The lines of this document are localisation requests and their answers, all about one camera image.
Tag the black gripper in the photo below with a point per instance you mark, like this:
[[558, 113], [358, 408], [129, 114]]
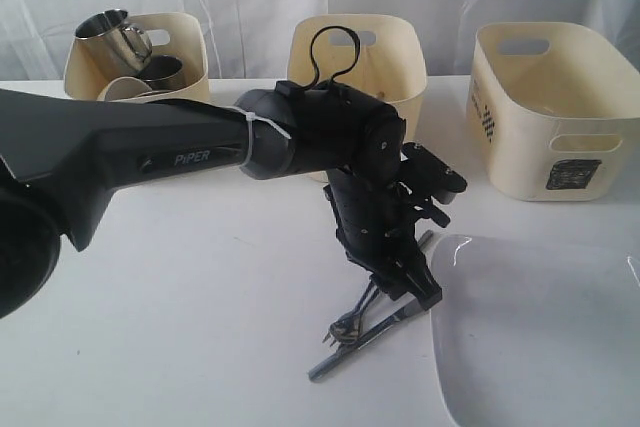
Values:
[[374, 229]]

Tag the steel table knife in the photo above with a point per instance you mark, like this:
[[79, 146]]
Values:
[[342, 354]]

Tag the stainless steel bowl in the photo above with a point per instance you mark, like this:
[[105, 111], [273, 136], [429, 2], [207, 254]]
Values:
[[164, 72]]

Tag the small white bowl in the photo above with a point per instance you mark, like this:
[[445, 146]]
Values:
[[123, 88]]

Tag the steel mug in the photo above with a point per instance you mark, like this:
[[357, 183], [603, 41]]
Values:
[[117, 45]]

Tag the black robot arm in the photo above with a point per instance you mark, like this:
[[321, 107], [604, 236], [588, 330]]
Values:
[[63, 160]]

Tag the white square plate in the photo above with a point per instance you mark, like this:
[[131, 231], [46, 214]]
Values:
[[536, 334]]

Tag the cream bin with triangle mark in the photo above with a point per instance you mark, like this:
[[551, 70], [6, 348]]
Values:
[[383, 51]]

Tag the cream bin with square mark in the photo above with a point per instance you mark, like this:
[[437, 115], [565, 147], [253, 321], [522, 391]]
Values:
[[553, 108]]

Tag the cream bin with circle mark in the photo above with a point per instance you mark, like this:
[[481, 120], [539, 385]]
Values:
[[174, 34]]

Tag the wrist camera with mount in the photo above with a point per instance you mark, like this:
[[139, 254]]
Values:
[[426, 179]]

